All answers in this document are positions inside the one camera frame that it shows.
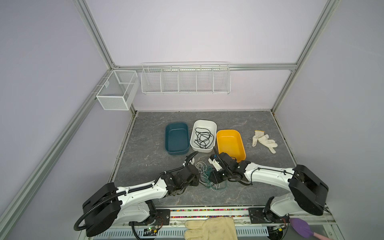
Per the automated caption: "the dark teal plastic bin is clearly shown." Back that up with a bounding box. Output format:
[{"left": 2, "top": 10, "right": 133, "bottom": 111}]
[{"left": 165, "top": 122, "right": 190, "bottom": 156}]

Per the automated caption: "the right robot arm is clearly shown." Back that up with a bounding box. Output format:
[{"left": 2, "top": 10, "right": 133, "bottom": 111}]
[{"left": 209, "top": 153, "right": 329, "bottom": 223}]

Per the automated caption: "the white knit glove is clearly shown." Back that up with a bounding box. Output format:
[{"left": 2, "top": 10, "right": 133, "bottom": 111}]
[{"left": 252, "top": 131, "right": 278, "bottom": 154}]

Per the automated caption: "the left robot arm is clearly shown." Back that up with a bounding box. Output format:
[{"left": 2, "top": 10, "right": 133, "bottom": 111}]
[{"left": 73, "top": 152, "right": 201, "bottom": 237}]

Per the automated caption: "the long white wire basket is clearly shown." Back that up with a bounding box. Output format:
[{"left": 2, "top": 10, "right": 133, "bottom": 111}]
[{"left": 141, "top": 62, "right": 232, "bottom": 95}]

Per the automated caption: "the white plastic bin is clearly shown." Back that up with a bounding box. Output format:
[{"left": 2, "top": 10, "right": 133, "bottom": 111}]
[{"left": 190, "top": 120, "right": 217, "bottom": 153}]

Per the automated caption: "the yellow plastic bin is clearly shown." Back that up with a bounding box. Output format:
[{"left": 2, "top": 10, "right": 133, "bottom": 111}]
[{"left": 216, "top": 130, "right": 246, "bottom": 162}]

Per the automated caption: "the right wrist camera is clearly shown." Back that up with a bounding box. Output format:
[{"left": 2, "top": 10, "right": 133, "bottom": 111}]
[{"left": 209, "top": 155, "right": 223, "bottom": 172}]

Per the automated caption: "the purple pink brush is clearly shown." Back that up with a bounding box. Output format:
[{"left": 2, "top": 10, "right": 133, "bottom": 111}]
[{"left": 290, "top": 218, "right": 331, "bottom": 240}]

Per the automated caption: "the white cable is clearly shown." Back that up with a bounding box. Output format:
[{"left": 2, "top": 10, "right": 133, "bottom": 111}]
[{"left": 194, "top": 161, "right": 220, "bottom": 191}]

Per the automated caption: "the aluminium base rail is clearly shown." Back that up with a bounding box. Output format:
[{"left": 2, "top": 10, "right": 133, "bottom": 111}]
[{"left": 85, "top": 205, "right": 337, "bottom": 230}]

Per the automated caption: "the small white mesh basket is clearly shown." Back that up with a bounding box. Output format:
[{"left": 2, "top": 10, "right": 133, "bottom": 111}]
[{"left": 96, "top": 70, "right": 140, "bottom": 111}]

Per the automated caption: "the beige leather glove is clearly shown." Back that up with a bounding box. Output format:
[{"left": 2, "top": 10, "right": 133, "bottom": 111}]
[{"left": 184, "top": 217, "right": 238, "bottom": 240}]

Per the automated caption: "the black cable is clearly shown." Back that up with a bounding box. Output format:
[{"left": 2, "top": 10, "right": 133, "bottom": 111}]
[
  {"left": 193, "top": 133, "right": 215, "bottom": 150},
  {"left": 194, "top": 127, "right": 214, "bottom": 145}
]

